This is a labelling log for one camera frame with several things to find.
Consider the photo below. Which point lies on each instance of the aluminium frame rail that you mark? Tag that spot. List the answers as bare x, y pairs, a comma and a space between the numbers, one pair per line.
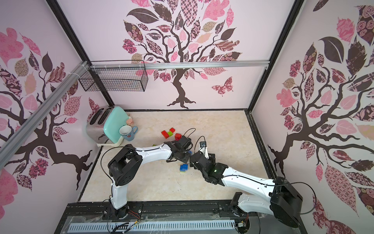
20, 136
183, 65

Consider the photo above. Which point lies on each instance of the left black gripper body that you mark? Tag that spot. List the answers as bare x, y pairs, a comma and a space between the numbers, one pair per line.
184, 157

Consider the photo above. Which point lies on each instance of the pink patterned small jar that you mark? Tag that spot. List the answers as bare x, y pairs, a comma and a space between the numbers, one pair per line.
130, 121

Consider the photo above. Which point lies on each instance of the aluminium frame rail left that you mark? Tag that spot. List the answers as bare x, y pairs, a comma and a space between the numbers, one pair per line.
20, 136

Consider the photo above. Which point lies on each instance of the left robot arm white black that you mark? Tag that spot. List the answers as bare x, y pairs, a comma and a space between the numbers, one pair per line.
123, 167

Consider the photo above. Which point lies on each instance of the black wire basket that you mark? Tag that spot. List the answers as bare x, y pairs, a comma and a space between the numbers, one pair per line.
115, 76

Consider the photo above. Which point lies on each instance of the red long lego brick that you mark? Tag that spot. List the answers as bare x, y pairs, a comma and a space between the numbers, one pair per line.
165, 134

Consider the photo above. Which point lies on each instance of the blue floral mug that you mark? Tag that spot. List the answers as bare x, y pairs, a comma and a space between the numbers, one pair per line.
128, 132

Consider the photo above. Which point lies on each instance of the aluminium frame rail back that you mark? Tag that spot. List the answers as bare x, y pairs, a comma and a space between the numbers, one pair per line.
183, 65

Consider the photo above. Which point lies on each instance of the blue long lego brick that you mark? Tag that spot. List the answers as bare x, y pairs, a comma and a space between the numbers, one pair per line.
183, 168

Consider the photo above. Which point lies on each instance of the red square lego brick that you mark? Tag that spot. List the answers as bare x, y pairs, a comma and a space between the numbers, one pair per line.
178, 136

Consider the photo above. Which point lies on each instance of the white slotted cable duct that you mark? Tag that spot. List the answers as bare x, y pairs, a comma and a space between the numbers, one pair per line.
151, 226

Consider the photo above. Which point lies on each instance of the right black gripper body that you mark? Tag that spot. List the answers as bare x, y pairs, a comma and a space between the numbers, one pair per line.
195, 159

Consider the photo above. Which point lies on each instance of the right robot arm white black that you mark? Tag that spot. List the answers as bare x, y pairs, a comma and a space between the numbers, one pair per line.
276, 197

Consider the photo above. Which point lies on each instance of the mint green toaster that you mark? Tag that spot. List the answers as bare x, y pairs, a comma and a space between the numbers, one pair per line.
104, 124

